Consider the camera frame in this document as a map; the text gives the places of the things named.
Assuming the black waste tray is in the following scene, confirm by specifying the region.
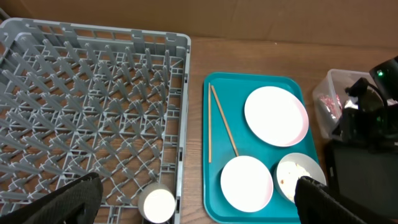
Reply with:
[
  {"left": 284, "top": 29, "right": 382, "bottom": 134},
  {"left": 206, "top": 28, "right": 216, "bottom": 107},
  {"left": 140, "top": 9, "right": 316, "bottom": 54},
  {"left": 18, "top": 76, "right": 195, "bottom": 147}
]
[{"left": 324, "top": 141, "right": 397, "bottom": 219}]

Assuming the large white plate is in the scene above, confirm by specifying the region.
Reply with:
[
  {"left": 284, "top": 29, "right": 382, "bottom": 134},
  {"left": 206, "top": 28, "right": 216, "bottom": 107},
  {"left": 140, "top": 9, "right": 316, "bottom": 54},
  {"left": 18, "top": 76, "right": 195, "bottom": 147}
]
[{"left": 244, "top": 86, "right": 309, "bottom": 147}]

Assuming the small white bowl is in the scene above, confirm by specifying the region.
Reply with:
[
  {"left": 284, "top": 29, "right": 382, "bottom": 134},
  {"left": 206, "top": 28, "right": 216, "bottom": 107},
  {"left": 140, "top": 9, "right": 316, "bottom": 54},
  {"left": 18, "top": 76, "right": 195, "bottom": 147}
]
[{"left": 220, "top": 156, "right": 274, "bottom": 213}]

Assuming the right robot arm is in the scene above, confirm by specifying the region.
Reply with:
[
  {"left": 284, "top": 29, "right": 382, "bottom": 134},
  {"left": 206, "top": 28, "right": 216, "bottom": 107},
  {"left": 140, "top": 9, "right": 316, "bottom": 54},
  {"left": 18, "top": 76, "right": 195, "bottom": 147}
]
[{"left": 331, "top": 57, "right": 397, "bottom": 147}]

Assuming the wooden chopstick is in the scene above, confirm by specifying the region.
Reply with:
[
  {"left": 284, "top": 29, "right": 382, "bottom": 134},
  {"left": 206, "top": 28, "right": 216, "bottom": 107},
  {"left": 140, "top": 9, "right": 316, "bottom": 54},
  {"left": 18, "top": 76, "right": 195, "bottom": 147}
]
[{"left": 210, "top": 85, "right": 239, "bottom": 157}]

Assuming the grey dishwasher rack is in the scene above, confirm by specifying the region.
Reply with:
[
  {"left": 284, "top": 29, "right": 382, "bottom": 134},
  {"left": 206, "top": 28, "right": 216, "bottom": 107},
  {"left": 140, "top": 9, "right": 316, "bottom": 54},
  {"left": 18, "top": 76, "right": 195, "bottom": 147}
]
[{"left": 1, "top": 18, "right": 192, "bottom": 223}]

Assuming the clear plastic waste bin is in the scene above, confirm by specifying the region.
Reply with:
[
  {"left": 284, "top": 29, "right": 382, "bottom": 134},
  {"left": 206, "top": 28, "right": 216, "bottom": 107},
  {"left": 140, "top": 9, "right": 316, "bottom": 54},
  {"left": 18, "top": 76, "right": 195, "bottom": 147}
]
[{"left": 312, "top": 69, "right": 375, "bottom": 139}]

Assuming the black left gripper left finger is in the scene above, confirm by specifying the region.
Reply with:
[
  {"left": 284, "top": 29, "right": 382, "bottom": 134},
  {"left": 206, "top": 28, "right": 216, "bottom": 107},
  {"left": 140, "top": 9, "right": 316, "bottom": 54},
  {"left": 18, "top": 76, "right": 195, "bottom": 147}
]
[{"left": 1, "top": 172, "right": 103, "bottom": 224}]

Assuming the red snack wrapper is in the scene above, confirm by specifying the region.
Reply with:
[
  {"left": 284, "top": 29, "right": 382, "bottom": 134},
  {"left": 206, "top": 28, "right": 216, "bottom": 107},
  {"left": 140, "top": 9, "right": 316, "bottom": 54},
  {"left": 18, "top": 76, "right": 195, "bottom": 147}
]
[{"left": 318, "top": 95, "right": 342, "bottom": 119}]

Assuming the white cup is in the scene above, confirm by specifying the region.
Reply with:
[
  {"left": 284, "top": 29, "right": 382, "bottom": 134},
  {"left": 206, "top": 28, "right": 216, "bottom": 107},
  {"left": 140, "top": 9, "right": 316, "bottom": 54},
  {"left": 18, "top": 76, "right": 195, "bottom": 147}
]
[{"left": 137, "top": 182, "right": 176, "bottom": 223}]

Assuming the grey bowl with rice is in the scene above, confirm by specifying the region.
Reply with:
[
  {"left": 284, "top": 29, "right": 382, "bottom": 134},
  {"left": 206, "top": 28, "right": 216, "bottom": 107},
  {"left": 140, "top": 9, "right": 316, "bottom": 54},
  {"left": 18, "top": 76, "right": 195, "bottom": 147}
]
[{"left": 273, "top": 152, "right": 326, "bottom": 203}]

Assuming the teal serving tray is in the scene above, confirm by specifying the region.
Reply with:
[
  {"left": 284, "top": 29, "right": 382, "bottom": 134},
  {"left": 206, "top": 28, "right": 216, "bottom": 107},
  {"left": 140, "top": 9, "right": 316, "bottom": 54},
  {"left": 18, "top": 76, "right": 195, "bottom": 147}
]
[{"left": 202, "top": 72, "right": 318, "bottom": 223}]

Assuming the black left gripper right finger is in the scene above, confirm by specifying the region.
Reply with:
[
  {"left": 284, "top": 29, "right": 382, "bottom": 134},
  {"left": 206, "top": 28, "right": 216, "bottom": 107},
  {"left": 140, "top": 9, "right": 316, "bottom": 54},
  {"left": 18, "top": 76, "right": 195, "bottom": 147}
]
[{"left": 294, "top": 176, "right": 386, "bottom": 224}]

